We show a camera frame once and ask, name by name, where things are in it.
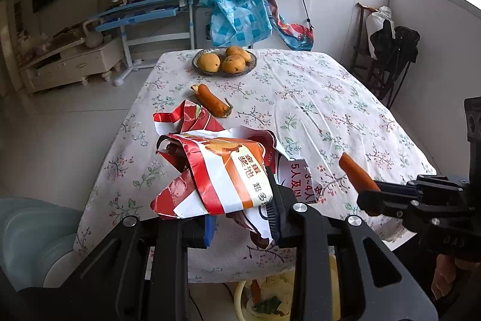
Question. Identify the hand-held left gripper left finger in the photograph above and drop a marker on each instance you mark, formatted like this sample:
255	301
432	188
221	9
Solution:
209	230

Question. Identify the white bag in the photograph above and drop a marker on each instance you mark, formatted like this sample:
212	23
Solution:
377	20

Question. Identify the green vegetable scraps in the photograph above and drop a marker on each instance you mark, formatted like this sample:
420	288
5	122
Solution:
268	306

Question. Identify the white television stand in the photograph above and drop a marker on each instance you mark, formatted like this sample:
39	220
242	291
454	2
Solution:
71	67

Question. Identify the blue study desk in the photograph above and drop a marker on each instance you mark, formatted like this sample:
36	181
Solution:
146	10

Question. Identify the person's black pants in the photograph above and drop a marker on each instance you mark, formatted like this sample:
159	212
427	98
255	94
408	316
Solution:
417	268

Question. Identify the pale pink kettle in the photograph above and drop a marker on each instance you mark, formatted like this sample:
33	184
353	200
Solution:
93	39

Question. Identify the colourful printed bag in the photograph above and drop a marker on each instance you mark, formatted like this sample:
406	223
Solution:
297	35

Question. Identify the round yellow mango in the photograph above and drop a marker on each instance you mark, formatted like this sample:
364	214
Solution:
237	51

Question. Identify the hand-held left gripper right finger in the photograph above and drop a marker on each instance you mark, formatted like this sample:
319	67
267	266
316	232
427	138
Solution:
280	208

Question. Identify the yellow plastic bin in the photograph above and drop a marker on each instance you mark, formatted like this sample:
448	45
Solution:
239	302

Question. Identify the red white food packaging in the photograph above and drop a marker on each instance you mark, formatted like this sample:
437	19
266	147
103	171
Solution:
218	170

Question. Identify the floral tablecloth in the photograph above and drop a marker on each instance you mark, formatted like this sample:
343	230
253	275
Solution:
319	110

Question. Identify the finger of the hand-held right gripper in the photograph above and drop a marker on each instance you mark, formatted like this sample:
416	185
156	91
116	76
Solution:
424	186
390	204

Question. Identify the person's right hand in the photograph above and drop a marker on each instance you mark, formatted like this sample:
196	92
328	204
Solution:
443	276

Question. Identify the light blue chair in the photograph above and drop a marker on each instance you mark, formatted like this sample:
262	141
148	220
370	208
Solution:
34	238

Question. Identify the blue checked plastic bag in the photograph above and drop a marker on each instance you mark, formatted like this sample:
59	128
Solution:
233	16

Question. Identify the stubby orange carrot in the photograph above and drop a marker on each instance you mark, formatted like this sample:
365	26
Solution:
212	101

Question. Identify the wooden chair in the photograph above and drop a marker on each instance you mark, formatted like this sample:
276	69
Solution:
360	27

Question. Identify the white tissue paper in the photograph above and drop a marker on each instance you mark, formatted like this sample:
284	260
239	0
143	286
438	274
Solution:
278	287

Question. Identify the black folding chair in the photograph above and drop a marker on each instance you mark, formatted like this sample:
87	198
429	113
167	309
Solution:
402	42

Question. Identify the white cabinet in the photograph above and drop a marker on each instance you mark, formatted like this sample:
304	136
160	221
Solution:
327	5

